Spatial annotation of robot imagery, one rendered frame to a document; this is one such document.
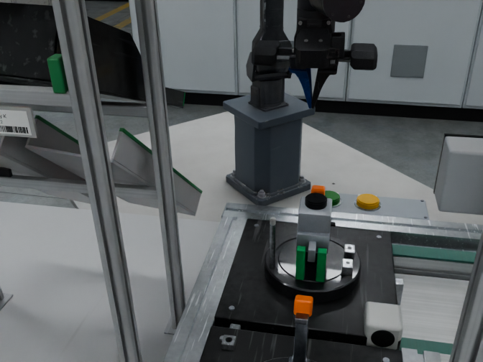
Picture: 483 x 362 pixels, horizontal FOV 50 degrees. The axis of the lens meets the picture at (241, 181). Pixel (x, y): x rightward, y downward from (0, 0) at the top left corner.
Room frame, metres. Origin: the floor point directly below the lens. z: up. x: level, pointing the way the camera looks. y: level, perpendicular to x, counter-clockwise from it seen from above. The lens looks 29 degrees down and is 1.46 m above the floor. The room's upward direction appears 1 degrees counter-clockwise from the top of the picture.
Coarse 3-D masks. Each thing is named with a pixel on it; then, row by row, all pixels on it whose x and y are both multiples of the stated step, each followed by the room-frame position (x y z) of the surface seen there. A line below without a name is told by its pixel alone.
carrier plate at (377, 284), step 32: (256, 224) 0.72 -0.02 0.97; (288, 224) 0.72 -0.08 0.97; (256, 256) 0.64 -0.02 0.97; (384, 256) 0.63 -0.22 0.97; (224, 288) 0.57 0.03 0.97; (256, 288) 0.57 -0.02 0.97; (384, 288) 0.56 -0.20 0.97; (224, 320) 0.51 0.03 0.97; (256, 320) 0.50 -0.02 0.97; (288, 320) 0.50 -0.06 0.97; (320, 320) 0.50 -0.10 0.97; (352, 320) 0.50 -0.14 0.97
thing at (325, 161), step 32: (192, 128) 1.39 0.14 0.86; (224, 128) 1.39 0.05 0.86; (192, 160) 1.19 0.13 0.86; (224, 160) 1.18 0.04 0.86; (320, 160) 1.17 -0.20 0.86; (352, 160) 1.17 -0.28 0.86; (224, 192) 1.02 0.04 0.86; (352, 192) 1.01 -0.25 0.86; (384, 192) 1.00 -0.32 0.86; (416, 192) 1.00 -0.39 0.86; (480, 224) 0.87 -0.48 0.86
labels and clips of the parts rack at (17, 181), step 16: (48, 64) 0.44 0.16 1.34; (64, 80) 0.44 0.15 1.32; (0, 112) 0.45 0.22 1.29; (16, 112) 0.44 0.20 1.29; (0, 128) 0.45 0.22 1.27; (16, 128) 0.44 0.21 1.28; (32, 128) 0.44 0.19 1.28; (0, 176) 0.65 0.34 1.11; (16, 176) 0.65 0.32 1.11; (80, 192) 0.63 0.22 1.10; (128, 192) 0.61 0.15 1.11; (144, 192) 0.61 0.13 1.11
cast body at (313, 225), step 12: (300, 204) 0.60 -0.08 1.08; (312, 204) 0.59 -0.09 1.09; (324, 204) 0.59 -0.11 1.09; (300, 216) 0.58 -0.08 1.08; (312, 216) 0.58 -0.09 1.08; (324, 216) 0.58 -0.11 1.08; (300, 228) 0.58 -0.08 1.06; (312, 228) 0.58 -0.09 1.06; (324, 228) 0.58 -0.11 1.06; (300, 240) 0.58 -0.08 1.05; (312, 240) 0.57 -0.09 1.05; (324, 240) 0.57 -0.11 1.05; (312, 252) 0.55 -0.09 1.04
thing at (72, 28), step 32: (64, 0) 0.44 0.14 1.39; (64, 32) 0.43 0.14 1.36; (64, 64) 0.43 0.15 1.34; (160, 64) 0.61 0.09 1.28; (96, 96) 0.44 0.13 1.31; (160, 96) 0.60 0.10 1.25; (96, 128) 0.43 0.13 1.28; (160, 128) 0.59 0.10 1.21; (96, 160) 0.43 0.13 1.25; (160, 160) 0.60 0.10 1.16; (96, 192) 0.44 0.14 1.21; (160, 192) 0.60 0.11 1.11; (96, 224) 0.43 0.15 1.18; (160, 224) 0.60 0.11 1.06; (0, 288) 0.68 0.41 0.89; (128, 288) 0.44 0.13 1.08; (128, 320) 0.43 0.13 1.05; (128, 352) 0.43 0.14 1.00
